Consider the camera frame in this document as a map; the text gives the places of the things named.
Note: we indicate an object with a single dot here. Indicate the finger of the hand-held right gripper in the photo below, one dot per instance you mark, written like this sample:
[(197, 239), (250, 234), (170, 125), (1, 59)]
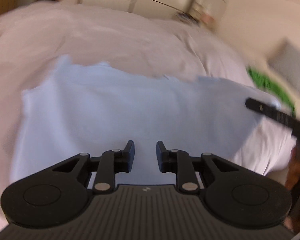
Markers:
[(265, 110)]

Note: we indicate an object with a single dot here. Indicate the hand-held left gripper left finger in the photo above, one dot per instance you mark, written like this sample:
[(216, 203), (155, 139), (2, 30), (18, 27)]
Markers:
[(130, 155)]

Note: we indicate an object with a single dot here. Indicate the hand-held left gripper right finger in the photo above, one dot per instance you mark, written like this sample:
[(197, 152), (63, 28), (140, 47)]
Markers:
[(161, 155)]

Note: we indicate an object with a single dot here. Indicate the bed with grey sheet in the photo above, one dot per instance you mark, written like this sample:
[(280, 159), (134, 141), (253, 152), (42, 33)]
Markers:
[(115, 42)]

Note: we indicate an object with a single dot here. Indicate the person's right hand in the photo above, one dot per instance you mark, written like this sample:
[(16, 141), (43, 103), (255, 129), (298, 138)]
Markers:
[(298, 170)]

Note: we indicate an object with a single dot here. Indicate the light blue sweatshirt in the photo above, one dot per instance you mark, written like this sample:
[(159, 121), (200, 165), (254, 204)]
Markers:
[(115, 110)]

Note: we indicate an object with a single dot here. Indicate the grey checked pillow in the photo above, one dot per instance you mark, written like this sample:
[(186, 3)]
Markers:
[(290, 62)]

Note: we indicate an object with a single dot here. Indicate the green knit garment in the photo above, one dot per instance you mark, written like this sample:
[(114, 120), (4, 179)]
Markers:
[(272, 87)]

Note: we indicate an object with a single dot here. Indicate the white nightstand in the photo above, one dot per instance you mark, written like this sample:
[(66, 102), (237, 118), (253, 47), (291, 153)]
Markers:
[(190, 15)]

